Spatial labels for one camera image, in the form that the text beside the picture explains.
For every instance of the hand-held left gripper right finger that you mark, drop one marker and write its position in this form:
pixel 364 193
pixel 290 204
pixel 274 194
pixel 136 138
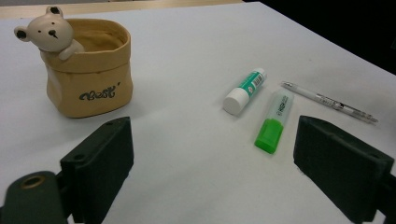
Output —
pixel 336 168

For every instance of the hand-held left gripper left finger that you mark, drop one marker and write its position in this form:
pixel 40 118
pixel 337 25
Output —
pixel 99 161

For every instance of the green highlighter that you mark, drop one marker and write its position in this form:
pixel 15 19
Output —
pixel 271 133

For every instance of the tan bear pen holder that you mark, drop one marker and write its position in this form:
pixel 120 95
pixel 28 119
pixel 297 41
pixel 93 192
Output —
pixel 90 81

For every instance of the white green glue stick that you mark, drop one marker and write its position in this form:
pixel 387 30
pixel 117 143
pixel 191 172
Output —
pixel 243 93

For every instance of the white clear pen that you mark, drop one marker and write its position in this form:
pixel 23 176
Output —
pixel 330 101

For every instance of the light wooden table edge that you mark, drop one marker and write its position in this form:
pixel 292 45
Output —
pixel 93 8

